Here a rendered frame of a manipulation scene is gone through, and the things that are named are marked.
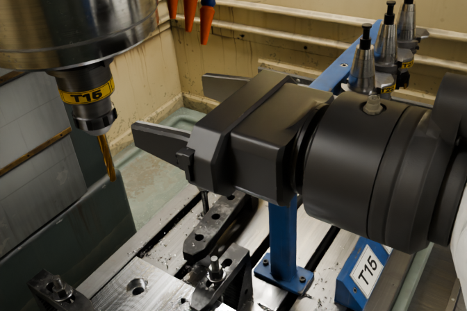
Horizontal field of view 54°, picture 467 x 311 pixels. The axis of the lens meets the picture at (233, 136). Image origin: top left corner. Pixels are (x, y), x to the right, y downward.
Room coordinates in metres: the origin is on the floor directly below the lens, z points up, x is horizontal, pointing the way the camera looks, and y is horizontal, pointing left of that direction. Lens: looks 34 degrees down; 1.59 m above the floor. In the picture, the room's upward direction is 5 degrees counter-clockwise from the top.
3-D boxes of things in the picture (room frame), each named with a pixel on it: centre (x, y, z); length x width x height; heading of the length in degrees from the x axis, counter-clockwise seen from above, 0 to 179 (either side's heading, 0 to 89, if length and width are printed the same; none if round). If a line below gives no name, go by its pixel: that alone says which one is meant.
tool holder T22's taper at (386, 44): (0.74, -0.28, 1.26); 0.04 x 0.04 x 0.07
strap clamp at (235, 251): (0.48, 0.04, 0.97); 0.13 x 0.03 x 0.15; 143
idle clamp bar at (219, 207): (0.67, 0.03, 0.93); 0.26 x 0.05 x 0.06; 148
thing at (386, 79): (0.69, -0.24, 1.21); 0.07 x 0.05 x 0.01; 53
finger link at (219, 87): (0.35, -0.01, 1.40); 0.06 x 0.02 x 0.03; 53
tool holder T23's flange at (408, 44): (0.82, -0.34, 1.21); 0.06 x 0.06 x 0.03
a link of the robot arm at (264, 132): (0.26, -0.05, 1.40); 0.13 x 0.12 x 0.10; 143
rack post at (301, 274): (0.55, -0.07, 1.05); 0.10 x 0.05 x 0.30; 53
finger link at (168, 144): (0.27, 0.05, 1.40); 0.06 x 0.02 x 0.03; 53
